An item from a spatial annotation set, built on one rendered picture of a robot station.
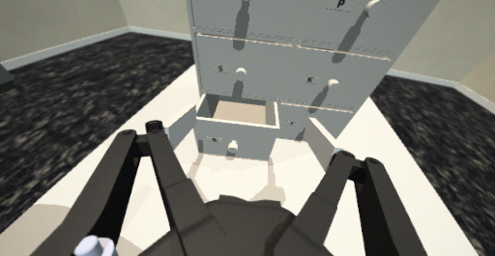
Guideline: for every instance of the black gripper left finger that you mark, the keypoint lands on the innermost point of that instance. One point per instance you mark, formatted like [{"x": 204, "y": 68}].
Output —
[{"x": 93, "y": 225}]

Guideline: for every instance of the grey chest of drawers with cream top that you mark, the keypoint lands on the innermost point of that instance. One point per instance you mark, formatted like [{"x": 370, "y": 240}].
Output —
[{"x": 295, "y": 43}]

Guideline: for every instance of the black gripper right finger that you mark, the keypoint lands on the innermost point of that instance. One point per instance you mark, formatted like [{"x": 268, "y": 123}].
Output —
[{"x": 386, "y": 226}]

